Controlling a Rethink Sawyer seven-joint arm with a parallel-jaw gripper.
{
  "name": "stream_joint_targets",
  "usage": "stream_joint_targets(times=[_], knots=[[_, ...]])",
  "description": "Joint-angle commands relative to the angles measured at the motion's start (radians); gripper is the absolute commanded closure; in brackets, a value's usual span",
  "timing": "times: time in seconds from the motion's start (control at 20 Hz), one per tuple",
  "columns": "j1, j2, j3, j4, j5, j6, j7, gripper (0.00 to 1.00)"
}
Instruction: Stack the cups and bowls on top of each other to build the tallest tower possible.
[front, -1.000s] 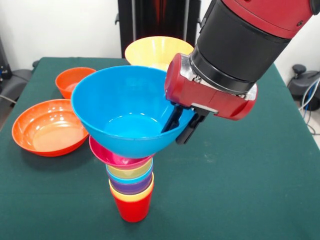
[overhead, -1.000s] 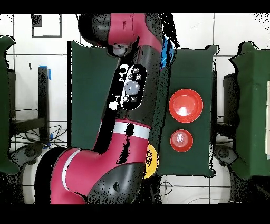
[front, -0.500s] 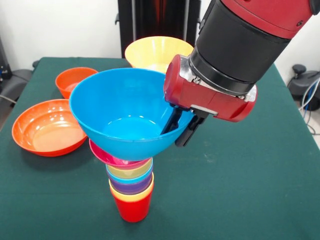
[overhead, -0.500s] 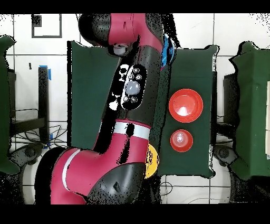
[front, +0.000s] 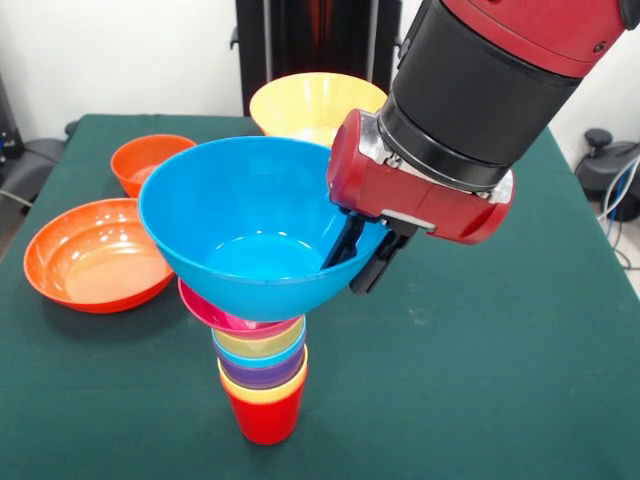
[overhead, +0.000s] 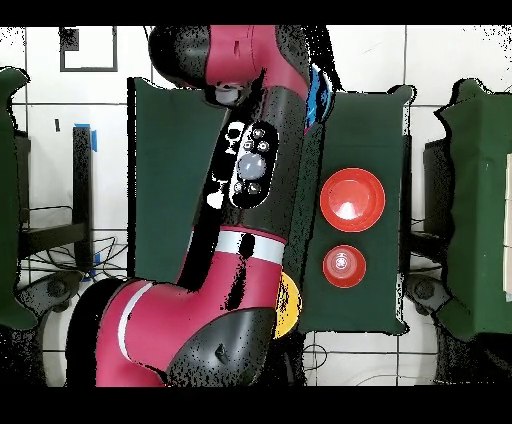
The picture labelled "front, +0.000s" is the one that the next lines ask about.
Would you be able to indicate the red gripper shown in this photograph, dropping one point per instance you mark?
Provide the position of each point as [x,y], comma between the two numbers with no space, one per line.
[400,200]

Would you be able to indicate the large blue bowl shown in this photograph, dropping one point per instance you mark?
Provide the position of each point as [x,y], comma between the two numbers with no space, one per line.
[240,200]

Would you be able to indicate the translucent yellow cup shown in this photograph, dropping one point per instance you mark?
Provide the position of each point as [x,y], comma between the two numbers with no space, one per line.
[250,345]

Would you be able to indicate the blue cup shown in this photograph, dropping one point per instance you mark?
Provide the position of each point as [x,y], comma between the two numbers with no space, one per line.
[260,360]

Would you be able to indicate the purple cup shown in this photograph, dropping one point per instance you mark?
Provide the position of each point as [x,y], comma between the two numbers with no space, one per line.
[260,378]

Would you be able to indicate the pink bowl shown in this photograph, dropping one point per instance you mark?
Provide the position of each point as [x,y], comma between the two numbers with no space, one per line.
[205,310]

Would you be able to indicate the orange-yellow cup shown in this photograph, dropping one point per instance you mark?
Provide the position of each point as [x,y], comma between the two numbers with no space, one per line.
[265,398]

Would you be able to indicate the red cup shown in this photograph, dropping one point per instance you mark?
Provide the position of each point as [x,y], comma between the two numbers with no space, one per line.
[267,422]

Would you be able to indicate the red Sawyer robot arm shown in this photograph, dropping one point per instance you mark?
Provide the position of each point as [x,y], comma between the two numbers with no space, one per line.
[490,85]

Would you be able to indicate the dark green table cloth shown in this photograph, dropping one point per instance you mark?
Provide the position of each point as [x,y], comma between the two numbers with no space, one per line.
[450,350]

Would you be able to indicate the large yellow bowl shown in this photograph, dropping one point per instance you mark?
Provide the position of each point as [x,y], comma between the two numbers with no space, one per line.
[310,110]

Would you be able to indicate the small orange bowl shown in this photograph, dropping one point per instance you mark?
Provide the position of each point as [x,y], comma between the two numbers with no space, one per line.
[135,165]

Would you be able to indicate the black stand base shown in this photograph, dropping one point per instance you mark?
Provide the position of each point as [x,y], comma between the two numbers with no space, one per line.
[597,170]

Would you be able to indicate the large shallow orange bowl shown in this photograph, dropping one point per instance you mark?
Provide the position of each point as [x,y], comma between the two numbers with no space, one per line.
[75,260]

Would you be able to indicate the grey stand base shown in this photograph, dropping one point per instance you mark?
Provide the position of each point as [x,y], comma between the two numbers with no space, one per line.
[35,160]

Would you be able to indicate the black equipment rack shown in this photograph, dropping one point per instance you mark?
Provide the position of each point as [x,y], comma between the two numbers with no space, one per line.
[7,130]

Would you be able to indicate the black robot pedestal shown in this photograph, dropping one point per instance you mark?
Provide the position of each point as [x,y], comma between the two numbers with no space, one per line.
[320,40]

